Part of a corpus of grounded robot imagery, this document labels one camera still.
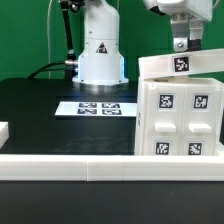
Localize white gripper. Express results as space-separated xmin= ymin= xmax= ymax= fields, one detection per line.
xmin=143 ymin=0 xmax=213 ymax=52

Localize white cabinet body box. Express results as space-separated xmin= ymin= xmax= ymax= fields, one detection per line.
xmin=134 ymin=78 xmax=224 ymax=156

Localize small white cabinet top block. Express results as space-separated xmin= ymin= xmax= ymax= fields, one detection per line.
xmin=139 ymin=49 xmax=224 ymax=80

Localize white cabinet door panel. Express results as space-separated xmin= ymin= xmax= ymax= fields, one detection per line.
xmin=145 ymin=84 xmax=184 ymax=156
xmin=179 ymin=84 xmax=223 ymax=156

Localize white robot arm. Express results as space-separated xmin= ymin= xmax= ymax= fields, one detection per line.
xmin=73 ymin=0 xmax=213 ymax=86

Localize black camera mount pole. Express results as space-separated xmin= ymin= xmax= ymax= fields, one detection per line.
xmin=58 ymin=0 xmax=85 ymax=61

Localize white marker base plate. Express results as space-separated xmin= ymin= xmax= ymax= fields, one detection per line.
xmin=55 ymin=101 xmax=137 ymax=117

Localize black cable bundle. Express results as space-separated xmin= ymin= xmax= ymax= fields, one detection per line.
xmin=27 ymin=60 xmax=78 ymax=80

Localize white U-shaped fence frame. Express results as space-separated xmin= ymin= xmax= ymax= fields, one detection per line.
xmin=0 ymin=121 xmax=224 ymax=182

